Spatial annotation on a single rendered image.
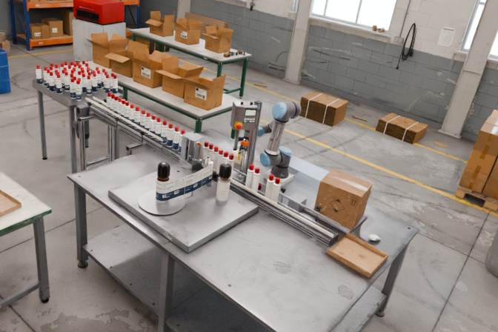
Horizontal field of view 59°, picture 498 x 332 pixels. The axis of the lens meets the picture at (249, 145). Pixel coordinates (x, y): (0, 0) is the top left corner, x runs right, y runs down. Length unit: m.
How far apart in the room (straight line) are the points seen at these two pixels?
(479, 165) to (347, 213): 3.05
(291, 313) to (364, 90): 6.52
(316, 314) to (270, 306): 0.24
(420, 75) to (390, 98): 0.65
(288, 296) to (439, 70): 6.12
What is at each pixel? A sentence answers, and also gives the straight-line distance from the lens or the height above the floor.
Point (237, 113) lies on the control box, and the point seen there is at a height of 1.42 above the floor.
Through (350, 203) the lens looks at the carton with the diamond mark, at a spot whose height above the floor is 1.04.
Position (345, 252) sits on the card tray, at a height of 0.83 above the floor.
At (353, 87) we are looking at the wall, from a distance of 8.62.
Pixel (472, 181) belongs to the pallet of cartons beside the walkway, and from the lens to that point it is 5.96.
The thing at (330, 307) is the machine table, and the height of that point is 0.83.
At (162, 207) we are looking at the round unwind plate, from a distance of 2.95.
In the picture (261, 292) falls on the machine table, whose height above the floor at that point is 0.83.
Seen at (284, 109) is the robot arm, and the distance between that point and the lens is 3.14.
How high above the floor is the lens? 2.55
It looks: 25 degrees down
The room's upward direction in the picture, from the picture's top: 8 degrees clockwise
